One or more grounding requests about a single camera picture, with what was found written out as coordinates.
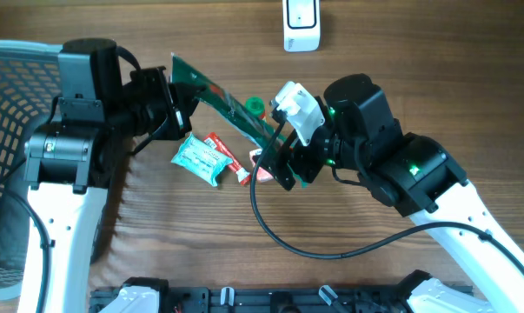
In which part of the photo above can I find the red white tissue pack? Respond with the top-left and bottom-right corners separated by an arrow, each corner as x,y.
249,149 -> 273,183

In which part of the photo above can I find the red white stick packet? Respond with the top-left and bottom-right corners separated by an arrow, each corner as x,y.
202,131 -> 252,187

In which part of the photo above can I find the green 3M glove package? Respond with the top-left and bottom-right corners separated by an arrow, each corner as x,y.
171,55 -> 285,154

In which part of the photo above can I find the red yellow sauce bottle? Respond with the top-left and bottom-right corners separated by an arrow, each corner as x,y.
245,97 -> 266,120

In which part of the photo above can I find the teal white small packet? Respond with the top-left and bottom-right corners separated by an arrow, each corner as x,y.
171,134 -> 232,187

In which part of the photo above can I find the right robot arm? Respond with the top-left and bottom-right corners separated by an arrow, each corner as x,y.
256,74 -> 524,312

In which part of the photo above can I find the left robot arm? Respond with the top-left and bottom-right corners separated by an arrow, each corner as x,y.
18,38 -> 201,312

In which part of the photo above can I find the white barcode scanner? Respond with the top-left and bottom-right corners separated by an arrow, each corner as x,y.
282,0 -> 322,52

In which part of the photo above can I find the grey plastic shopping basket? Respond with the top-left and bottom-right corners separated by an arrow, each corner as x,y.
0,40 -> 62,301

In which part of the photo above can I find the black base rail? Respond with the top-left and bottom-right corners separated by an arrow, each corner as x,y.
89,270 -> 493,313

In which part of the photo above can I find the black left camera cable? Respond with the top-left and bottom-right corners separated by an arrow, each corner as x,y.
0,186 -> 54,313

